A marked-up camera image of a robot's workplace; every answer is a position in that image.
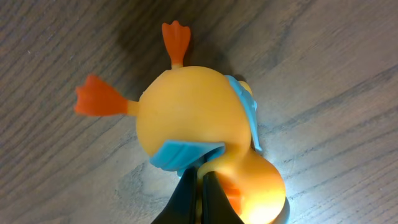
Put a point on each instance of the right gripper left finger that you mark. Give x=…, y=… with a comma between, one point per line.
x=181, y=207

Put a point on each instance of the orange rubber duck toy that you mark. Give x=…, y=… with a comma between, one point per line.
x=195, y=118

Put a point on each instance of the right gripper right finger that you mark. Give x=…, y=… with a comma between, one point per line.
x=216, y=208

